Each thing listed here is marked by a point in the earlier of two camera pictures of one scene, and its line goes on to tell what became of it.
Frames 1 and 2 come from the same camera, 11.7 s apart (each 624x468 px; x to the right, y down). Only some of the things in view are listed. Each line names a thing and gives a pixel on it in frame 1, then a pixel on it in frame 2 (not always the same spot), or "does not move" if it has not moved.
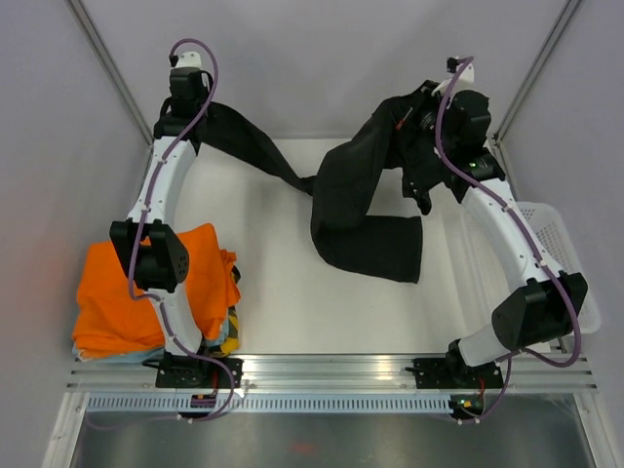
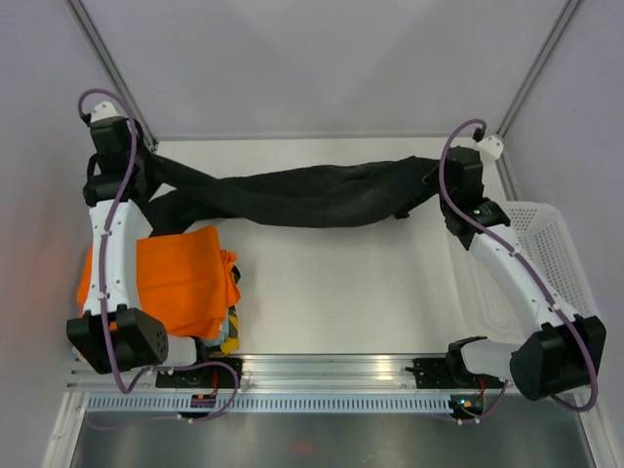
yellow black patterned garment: (233, 341) does not move
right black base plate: (456, 373) does not move
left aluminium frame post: (111, 70) does not move
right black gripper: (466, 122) to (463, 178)
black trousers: (358, 215) to (333, 199)
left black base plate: (197, 373) does not move
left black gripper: (206, 93) to (138, 144)
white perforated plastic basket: (558, 242) does not move
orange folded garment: (112, 314) does not move
